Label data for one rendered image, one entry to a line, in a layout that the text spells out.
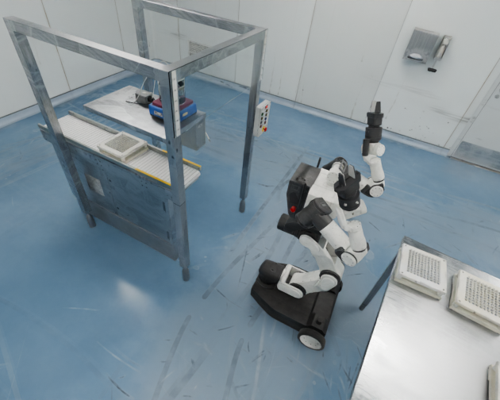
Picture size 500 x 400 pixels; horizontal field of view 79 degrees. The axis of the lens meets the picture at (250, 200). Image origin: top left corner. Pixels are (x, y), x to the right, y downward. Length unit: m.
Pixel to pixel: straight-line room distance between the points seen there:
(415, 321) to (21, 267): 2.91
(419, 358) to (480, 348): 0.33
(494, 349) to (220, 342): 1.63
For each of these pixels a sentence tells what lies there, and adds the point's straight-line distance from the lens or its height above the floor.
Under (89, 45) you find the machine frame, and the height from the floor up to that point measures 1.75.
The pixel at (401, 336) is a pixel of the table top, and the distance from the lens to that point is 1.76.
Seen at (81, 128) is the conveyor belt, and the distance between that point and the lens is 2.79.
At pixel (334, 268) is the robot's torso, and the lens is 2.08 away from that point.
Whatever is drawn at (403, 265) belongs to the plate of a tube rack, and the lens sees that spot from 1.92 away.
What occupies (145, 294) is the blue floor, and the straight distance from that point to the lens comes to 2.68.
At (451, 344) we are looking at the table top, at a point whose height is 0.89.
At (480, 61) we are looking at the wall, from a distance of 4.92.
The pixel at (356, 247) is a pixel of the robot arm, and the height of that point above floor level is 1.24.
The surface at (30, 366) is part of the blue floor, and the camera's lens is 2.70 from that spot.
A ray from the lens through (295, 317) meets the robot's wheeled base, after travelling 2.42.
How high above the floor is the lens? 2.29
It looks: 43 degrees down
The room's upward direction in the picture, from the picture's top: 7 degrees clockwise
